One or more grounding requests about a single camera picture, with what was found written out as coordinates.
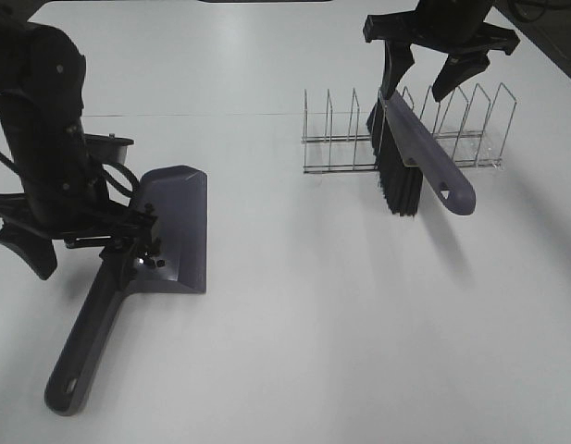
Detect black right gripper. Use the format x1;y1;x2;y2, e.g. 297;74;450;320
363;11;519;102

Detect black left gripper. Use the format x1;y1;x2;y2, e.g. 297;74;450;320
0;193;159;290

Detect purple brush black bristles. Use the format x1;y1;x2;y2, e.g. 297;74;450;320
367;92;477;216

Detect purple plastic dustpan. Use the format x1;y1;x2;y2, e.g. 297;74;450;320
44;166;207;416

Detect pile of coffee beans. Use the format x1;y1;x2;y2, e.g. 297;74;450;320
138;252;166;269

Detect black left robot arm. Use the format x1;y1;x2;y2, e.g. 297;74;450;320
0;17;159;290

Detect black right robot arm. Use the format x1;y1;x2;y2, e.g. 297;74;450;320
363;0;520;102

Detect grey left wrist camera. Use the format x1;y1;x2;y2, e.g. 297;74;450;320
84;134;134;165

